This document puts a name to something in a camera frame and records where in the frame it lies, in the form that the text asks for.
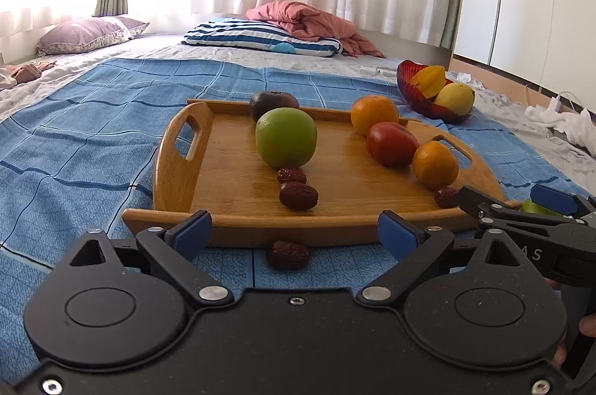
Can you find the crumpled white tissue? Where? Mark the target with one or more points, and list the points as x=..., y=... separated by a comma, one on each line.
x=465, y=79

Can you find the red tomato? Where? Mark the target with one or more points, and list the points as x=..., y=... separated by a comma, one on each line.
x=391, y=143

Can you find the person's right hand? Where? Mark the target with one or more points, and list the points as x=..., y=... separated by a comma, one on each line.
x=589, y=325

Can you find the red glass bowl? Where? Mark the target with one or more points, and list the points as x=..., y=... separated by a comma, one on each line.
x=412, y=97

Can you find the blue white striped pillow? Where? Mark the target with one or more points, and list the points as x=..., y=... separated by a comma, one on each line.
x=251, y=36

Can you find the large orange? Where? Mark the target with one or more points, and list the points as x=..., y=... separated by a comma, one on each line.
x=375, y=113

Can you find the small orange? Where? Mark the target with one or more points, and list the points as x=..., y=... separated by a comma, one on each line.
x=435, y=164

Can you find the red date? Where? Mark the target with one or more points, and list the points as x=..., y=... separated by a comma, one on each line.
x=287, y=255
x=291, y=175
x=446, y=197
x=298, y=195

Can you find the crumpled white cloth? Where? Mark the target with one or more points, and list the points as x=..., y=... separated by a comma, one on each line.
x=568, y=125

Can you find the blue plaid cloth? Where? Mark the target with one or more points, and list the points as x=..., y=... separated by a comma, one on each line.
x=93, y=134

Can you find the purple floral pillow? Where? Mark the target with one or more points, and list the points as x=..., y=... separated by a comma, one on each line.
x=84, y=34

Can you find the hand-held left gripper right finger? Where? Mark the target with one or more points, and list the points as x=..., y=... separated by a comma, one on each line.
x=396, y=234

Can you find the yellow mango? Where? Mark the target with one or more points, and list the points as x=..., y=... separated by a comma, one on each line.
x=456, y=99

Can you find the bed with grey sheet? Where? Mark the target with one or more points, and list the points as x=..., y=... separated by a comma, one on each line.
x=139, y=49

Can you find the dark purple tomato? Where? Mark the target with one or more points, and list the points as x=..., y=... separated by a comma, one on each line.
x=270, y=104

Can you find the pink quilt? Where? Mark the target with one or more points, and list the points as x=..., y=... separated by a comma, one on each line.
x=302, y=20

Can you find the green apple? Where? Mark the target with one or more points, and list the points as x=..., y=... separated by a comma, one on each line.
x=286, y=136

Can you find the pink folded cloth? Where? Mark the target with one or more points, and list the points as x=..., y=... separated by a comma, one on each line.
x=32, y=70

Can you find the yellow-orange mango slice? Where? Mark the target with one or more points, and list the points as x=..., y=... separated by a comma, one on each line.
x=428, y=80

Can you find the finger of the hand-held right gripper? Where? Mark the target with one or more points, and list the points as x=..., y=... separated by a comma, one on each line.
x=484, y=206
x=554, y=198

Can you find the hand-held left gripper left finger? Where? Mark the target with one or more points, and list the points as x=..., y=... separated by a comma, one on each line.
x=193, y=233

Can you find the small green jujube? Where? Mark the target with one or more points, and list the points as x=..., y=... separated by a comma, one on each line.
x=540, y=207

